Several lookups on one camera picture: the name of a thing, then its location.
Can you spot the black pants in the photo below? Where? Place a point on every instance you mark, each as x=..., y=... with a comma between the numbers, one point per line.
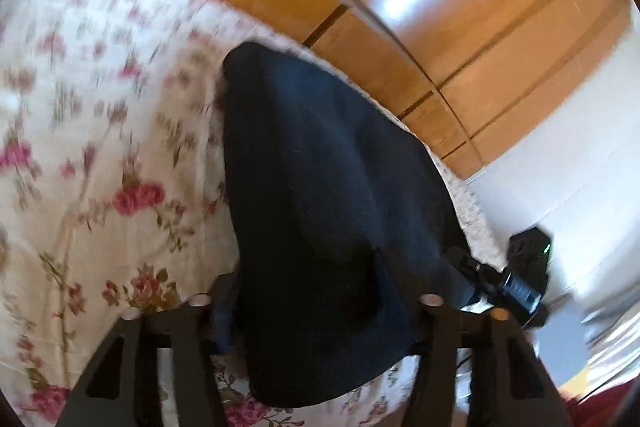
x=320, y=187

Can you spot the red cloth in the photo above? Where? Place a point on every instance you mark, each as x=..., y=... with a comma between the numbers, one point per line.
x=605, y=409

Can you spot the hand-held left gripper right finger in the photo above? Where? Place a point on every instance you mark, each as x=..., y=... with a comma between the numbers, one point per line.
x=435, y=332

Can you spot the floral bedspread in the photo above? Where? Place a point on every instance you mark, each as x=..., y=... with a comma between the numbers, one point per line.
x=100, y=132

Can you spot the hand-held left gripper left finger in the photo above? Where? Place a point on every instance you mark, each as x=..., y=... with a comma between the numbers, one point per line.
x=222, y=332

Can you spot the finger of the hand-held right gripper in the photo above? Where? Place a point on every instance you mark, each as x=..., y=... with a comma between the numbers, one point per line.
x=475, y=269

